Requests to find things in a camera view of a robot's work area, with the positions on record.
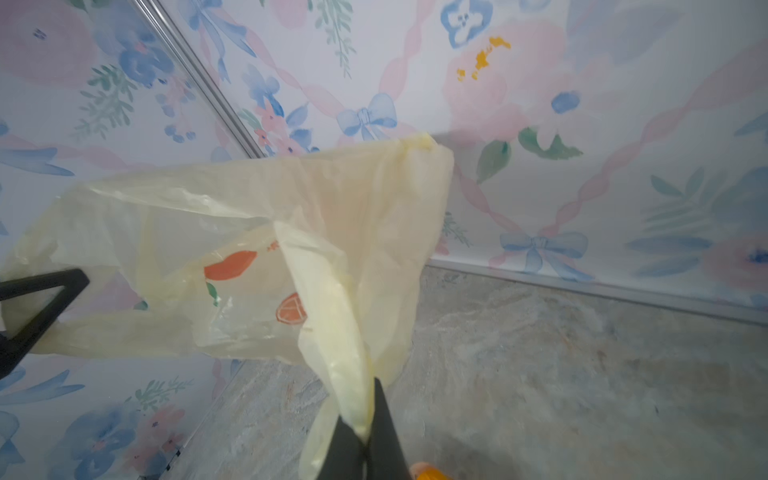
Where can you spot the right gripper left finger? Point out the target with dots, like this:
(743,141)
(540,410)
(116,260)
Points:
(346,455)

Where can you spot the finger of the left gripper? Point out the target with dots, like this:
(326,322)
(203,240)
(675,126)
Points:
(18,341)

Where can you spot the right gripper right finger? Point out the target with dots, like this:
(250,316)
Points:
(384,457)

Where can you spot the yellow orange fruit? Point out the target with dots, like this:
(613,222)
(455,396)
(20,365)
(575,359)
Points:
(426,471)

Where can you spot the yellow plastic bag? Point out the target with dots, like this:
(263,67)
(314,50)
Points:
(313,260)

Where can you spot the left aluminium corner post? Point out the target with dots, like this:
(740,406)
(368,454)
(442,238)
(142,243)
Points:
(159,20)

